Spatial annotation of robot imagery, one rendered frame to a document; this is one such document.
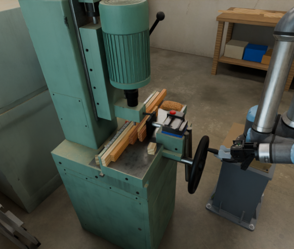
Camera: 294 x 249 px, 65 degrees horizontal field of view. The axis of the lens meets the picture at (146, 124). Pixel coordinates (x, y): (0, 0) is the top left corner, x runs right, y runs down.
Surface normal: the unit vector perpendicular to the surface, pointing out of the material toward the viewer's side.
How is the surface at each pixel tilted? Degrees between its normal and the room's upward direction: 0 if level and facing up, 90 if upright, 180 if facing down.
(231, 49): 90
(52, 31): 90
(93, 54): 90
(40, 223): 0
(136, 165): 0
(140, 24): 90
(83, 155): 0
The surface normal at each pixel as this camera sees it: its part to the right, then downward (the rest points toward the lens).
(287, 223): -0.04, -0.79
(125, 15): 0.15, 0.61
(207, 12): -0.54, 0.54
